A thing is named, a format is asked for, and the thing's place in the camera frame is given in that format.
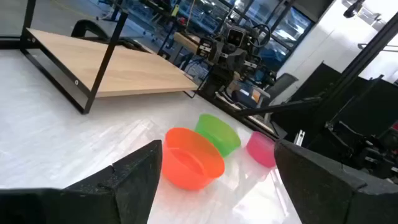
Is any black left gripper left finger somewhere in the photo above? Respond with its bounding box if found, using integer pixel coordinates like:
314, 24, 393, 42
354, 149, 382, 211
0, 139, 164, 224

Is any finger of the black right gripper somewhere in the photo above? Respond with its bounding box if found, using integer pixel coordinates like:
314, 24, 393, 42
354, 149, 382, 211
211, 40, 225, 63
230, 49, 249, 72

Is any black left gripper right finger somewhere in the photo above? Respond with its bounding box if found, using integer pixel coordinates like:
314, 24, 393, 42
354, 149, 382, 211
274, 139, 398, 224

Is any small orange plastic bowl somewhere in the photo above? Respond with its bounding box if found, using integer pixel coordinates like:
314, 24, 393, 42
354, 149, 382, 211
161, 126, 226, 192

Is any small green plastic bowl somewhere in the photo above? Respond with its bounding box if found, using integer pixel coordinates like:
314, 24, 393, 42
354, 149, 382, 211
195, 113, 242, 158

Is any small magenta plastic bowl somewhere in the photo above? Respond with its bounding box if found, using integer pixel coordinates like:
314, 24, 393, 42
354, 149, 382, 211
246, 131, 277, 169

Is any black machinery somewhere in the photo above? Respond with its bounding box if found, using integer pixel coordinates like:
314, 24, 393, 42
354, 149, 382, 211
325, 120, 398, 184

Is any black partition panel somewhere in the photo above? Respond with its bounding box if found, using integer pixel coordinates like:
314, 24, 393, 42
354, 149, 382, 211
273, 62, 398, 147

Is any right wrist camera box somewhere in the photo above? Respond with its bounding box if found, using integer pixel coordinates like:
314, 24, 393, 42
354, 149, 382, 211
228, 27, 247, 48

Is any wooden shelf with black frame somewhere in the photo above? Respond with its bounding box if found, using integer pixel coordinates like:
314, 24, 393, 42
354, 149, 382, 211
20, 0, 200, 115

